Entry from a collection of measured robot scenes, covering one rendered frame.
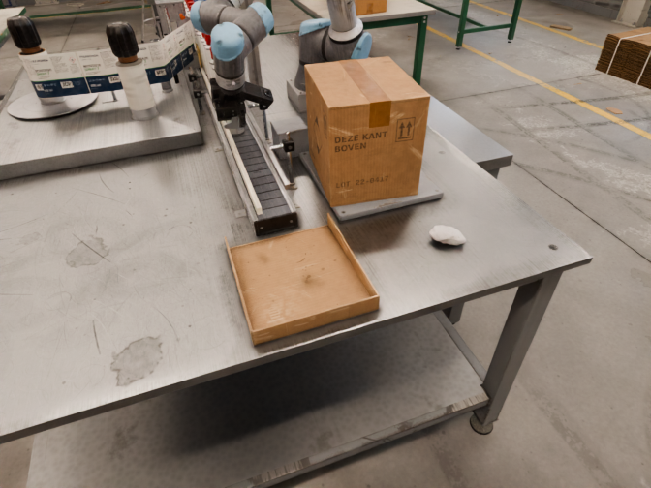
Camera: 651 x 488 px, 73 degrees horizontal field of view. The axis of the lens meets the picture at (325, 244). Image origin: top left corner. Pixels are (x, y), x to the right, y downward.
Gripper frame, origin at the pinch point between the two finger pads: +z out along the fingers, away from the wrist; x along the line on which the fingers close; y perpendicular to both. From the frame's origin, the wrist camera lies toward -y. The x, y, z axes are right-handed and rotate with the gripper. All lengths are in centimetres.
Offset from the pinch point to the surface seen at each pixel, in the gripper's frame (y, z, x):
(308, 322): 2, -29, 68
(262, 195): 1.4, -10.9, 29.7
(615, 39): -374, 150, -132
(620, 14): -529, 233, -236
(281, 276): 4, -20, 55
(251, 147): -1.4, 2.5, 6.6
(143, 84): 25.8, 9.7, -29.3
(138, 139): 31.3, 12.0, -10.0
